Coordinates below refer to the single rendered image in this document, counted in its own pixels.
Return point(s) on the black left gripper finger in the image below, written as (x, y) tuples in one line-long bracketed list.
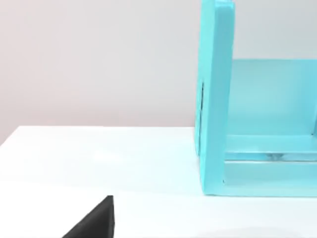
[(99, 220)]

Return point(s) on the light blue rack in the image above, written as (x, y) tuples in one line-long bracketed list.
[(260, 104)]

